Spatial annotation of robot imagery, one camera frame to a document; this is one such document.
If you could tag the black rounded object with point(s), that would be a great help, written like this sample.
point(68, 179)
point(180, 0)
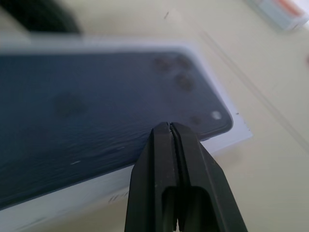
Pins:
point(46, 17)

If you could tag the white phone box lid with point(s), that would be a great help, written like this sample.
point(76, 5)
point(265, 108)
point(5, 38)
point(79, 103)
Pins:
point(84, 120)

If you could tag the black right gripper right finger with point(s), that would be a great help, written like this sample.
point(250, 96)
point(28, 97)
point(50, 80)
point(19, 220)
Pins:
point(212, 183)

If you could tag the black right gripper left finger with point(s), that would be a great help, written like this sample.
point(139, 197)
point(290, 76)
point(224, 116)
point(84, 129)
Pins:
point(149, 183)

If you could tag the small white box orange label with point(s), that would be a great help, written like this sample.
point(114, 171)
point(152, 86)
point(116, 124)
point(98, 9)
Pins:
point(277, 13)

